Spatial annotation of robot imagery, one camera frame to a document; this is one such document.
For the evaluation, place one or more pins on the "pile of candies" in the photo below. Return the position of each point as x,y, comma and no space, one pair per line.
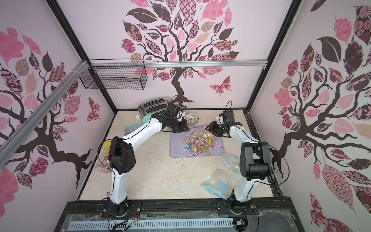
195,147

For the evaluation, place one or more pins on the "candy bag blue zip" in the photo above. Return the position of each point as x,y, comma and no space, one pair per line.
231,162
220,183

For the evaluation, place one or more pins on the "mint green toaster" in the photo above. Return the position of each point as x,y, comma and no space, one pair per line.
148,108

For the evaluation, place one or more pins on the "aluminium rail back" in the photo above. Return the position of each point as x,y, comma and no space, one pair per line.
178,64

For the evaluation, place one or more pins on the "aluminium rail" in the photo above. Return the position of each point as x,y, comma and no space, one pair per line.
20,135
178,64

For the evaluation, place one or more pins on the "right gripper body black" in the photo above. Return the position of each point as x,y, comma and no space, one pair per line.
216,130

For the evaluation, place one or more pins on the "aluminium rail left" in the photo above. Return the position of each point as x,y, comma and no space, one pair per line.
20,135

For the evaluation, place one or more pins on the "black base frame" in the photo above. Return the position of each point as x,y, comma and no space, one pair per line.
265,214

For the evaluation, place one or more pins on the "white cable duct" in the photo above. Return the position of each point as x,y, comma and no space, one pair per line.
149,224

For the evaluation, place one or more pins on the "candy bag yellow zip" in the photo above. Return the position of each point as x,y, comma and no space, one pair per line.
200,132
103,163

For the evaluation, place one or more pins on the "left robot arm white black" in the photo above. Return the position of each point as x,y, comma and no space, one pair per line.
122,158

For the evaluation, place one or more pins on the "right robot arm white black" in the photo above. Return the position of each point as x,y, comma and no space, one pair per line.
254,165

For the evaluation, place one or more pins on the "lavender plastic tray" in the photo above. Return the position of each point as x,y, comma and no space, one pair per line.
176,147

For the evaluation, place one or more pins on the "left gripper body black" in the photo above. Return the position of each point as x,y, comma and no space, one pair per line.
177,125

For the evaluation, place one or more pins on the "black wire basket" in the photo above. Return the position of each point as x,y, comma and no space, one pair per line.
115,74

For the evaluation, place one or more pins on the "white sink strainer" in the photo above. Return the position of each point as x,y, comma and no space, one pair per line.
191,118

